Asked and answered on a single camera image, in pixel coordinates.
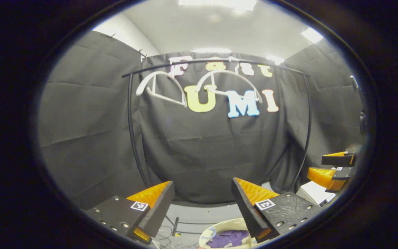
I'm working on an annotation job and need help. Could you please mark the tangled thin cable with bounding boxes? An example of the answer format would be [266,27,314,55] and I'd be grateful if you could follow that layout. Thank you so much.
[152,225,199,249]

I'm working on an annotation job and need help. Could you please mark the purple corduroy jacket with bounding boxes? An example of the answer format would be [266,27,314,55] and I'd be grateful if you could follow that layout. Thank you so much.
[206,230,250,248]

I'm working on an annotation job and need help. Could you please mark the black clothes rack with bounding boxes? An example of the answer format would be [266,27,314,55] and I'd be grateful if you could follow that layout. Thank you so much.
[121,57,312,195]

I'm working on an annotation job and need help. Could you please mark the large ceiling light panel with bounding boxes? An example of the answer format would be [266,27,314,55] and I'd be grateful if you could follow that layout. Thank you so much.
[178,0,257,11]

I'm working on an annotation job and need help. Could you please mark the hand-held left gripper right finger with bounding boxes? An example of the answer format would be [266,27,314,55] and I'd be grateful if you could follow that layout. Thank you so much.
[231,177,323,243]

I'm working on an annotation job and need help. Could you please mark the beige laundry hamper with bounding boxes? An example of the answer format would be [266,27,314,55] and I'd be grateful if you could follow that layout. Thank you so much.
[199,218,259,249]

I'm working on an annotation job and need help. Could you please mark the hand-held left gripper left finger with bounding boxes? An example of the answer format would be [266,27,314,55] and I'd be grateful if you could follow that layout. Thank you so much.
[86,180,176,245]

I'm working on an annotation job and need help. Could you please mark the black backdrop cloth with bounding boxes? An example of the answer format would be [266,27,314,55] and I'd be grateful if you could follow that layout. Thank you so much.
[38,29,367,208]

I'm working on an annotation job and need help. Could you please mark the white clothes hanger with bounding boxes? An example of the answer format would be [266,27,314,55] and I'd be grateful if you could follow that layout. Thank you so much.
[136,71,188,108]
[195,57,264,104]

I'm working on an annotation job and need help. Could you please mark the white board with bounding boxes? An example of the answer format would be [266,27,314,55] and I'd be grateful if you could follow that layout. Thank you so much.
[295,180,336,205]

